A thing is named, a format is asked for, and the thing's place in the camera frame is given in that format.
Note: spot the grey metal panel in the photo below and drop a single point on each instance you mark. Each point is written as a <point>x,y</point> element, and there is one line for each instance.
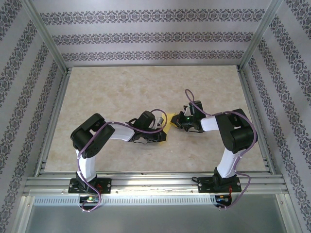
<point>155,221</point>

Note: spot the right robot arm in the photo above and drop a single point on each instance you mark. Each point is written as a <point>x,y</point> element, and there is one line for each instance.
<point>238,136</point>

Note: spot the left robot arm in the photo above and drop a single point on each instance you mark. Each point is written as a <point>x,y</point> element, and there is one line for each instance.
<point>90,136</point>

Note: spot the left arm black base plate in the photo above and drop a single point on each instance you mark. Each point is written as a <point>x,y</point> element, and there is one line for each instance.
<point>104,185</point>

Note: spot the aluminium corner post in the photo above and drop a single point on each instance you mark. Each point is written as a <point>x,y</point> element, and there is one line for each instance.
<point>43,34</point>
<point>262,34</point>

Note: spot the aluminium side rail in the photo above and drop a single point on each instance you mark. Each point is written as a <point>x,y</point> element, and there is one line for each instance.
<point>52,121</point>
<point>257,97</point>

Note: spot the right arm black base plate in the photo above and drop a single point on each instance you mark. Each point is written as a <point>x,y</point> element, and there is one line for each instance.
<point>204,185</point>

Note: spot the yellow paper sheet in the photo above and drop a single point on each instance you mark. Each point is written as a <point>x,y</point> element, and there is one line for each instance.
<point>171,119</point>

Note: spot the small circuit board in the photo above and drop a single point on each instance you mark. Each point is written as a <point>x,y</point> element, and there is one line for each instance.
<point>223,199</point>
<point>89,199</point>

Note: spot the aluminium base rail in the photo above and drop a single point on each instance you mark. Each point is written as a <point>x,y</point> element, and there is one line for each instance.
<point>155,184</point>

